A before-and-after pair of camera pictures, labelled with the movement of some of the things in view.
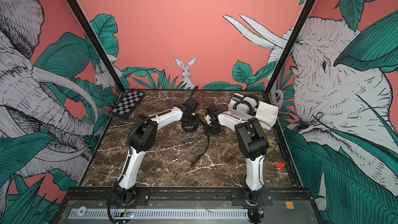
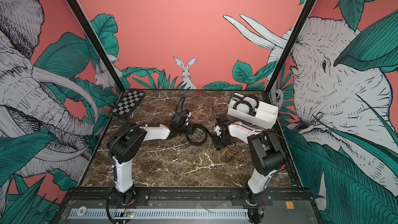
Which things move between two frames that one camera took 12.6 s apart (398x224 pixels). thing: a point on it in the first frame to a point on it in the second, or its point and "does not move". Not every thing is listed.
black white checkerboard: (128, 102) does not move
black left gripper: (195, 124) to (188, 129)
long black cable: (200, 156) to (207, 133)
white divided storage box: (265, 113) does not move
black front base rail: (189, 196) does not move
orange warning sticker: (289, 205) does not move
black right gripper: (207, 128) to (218, 144)
